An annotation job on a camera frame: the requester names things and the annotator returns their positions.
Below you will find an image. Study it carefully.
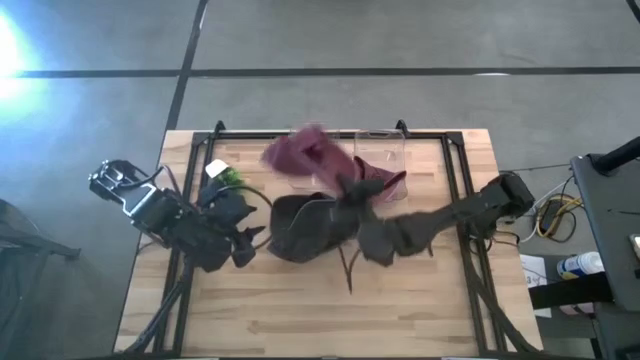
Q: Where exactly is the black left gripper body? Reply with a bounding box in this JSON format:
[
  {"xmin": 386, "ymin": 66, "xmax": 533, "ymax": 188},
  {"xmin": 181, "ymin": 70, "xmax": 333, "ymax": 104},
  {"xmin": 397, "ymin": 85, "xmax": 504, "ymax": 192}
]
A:
[{"xmin": 192, "ymin": 222, "xmax": 242, "ymax": 274}]

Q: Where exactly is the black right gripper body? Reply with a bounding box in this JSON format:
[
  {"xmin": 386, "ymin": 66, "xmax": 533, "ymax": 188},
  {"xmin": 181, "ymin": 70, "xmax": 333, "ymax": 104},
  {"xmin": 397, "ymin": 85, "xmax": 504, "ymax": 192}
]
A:
[{"xmin": 349, "ymin": 199, "xmax": 401, "ymax": 267}]

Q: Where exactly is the maroon baseball cap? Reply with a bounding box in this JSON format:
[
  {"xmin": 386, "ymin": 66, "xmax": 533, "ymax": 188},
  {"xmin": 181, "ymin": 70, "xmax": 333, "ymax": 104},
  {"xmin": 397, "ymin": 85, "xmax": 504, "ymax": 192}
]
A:
[
  {"xmin": 260, "ymin": 123, "xmax": 361, "ymax": 194},
  {"xmin": 353, "ymin": 155, "xmax": 407, "ymax": 202}
]

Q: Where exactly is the clear plastic bin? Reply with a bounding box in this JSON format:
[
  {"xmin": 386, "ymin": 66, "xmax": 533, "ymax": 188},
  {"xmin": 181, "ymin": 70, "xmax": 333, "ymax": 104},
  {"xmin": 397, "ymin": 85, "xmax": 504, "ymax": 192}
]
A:
[
  {"xmin": 288, "ymin": 128, "xmax": 344, "ymax": 199},
  {"xmin": 353, "ymin": 128, "xmax": 409, "ymax": 204}
]

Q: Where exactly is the small green object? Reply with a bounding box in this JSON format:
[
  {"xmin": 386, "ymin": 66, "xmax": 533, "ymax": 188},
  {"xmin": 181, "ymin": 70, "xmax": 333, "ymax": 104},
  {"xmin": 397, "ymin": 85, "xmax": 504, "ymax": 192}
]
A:
[{"xmin": 218, "ymin": 167, "xmax": 246, "ymax": 186}]

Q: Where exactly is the small white card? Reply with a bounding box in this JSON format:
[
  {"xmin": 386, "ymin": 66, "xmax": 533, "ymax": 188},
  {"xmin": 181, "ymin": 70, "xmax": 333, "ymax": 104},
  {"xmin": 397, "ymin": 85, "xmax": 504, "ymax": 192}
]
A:
[{"xmin": 204, "ymin": 158, "xmax": 230, "ymax": 178}]

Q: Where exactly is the white paper sheet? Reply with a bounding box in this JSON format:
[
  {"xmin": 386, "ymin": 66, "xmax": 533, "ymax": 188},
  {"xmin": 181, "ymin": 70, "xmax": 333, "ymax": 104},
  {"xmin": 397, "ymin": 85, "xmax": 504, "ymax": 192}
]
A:
[{"xmin": 518, "ymin": 253, "xmax": 552, "ymax": 319}]

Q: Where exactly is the black chair base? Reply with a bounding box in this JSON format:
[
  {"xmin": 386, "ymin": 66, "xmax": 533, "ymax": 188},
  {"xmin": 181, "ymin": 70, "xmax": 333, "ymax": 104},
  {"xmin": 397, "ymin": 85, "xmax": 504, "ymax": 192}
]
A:
[{"xmin": 0, "ymin": 199, "xmax": 81, "ymax": 360}]

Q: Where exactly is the white canister with blue label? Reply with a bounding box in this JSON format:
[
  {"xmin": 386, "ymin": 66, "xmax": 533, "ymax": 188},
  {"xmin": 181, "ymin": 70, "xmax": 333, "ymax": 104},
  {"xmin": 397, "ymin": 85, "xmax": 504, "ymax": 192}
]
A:
[{"xmin": 556, "ymin": 251, "xmax": 605, "ymax": 281}]

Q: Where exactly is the black equipment cart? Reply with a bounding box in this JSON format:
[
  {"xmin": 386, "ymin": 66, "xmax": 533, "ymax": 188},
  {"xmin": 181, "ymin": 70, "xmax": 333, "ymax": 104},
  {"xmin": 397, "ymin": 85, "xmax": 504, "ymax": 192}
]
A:
[{"xmin": 569, "ymin": 134, "xmax": 640, "ymax": 360}]

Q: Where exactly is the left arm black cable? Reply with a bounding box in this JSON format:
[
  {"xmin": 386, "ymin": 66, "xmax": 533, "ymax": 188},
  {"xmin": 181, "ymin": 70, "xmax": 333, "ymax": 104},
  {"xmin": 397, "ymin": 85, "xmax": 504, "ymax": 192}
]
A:
[{"xmin": 219, "ymin": 184, "xmax": 274, "ymax": 251}]

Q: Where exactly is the black metal table frame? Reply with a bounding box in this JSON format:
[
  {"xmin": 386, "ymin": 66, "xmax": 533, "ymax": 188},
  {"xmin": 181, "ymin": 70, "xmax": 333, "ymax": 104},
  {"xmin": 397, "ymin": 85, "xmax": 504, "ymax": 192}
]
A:
[{"xmin": 117, "ymin": 118, "xmax": 546, "ymax": 359}]

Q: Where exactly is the tangled cable bundle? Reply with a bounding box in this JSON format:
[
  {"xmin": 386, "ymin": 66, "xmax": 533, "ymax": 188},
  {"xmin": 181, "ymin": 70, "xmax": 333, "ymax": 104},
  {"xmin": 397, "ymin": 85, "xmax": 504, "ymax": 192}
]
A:
[{"xmin": 519, "ymin": 172, "xmax": 585, "ymax": 246}]

